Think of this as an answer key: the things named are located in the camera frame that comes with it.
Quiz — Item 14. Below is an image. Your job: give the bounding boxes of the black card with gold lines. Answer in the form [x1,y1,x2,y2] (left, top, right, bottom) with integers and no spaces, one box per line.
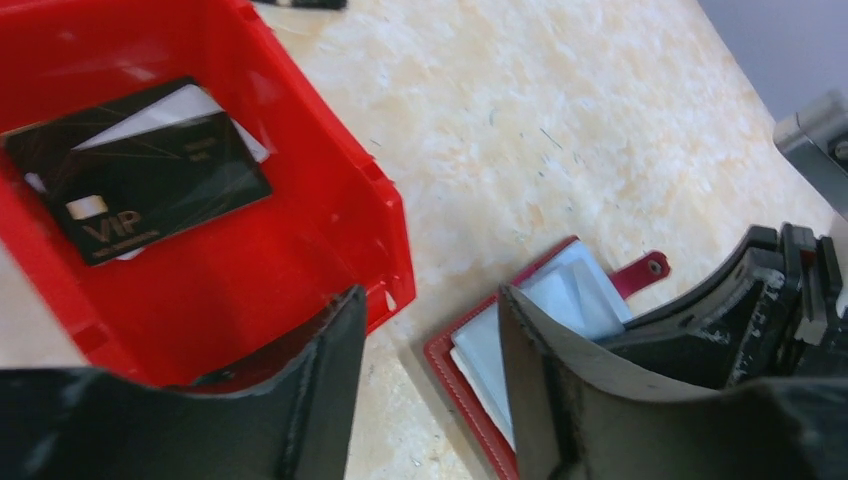
[4,76,197,194]

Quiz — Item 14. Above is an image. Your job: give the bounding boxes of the red plastic bin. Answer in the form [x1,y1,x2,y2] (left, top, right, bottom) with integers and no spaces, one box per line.
[1,1,416,385]

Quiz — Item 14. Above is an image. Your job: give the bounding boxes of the black VIP credit card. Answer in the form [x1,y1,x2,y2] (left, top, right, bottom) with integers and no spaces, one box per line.
[43,113,272,266]

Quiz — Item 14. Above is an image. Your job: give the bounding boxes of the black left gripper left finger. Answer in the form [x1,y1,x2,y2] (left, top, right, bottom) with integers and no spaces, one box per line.
[1,286,367,479]

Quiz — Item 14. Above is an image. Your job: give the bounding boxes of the silver white credit card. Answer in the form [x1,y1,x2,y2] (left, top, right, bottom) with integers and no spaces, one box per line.
[23,83,272,263]

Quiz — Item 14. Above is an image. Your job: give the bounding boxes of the red leather card holder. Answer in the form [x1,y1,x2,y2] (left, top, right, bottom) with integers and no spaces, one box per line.
[424,236,671,479]

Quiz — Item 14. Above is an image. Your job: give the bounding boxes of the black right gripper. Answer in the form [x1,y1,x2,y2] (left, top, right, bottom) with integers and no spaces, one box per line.
[600,90,847,390]

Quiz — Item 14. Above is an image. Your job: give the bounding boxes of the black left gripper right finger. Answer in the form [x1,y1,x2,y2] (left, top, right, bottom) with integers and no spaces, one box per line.
[498,284,848,480]

